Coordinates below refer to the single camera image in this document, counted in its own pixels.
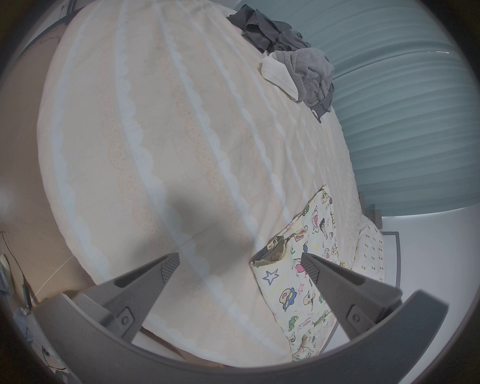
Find grey wooden bedside table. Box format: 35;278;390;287
358;191;383;230

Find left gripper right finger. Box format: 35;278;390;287
301;253;404;343

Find bed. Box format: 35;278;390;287
37;0;403;370

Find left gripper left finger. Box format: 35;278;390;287
69;252;181;343

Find white printed pyjama top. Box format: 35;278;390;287
250;184;342;362

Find pile of clothes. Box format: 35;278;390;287
227;4;335;124

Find blue-green curtain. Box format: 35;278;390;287
232;0;474;219

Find white printed pillow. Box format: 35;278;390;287
352;221;385;284

